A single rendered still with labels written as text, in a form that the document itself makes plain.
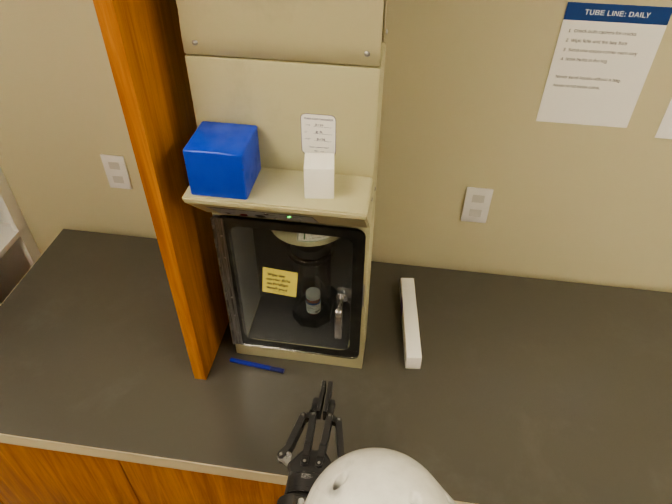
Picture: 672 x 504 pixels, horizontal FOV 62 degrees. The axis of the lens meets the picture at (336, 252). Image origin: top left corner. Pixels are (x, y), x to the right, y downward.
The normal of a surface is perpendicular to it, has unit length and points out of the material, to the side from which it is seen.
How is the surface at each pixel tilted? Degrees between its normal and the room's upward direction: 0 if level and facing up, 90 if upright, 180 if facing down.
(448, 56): 90
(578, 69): 90
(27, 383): 1
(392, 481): 12
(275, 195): 0
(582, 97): 90
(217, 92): 90
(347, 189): 0
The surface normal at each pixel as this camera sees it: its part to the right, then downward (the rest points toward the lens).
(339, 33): -0.15, 0.66
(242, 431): 0.00, -0.75
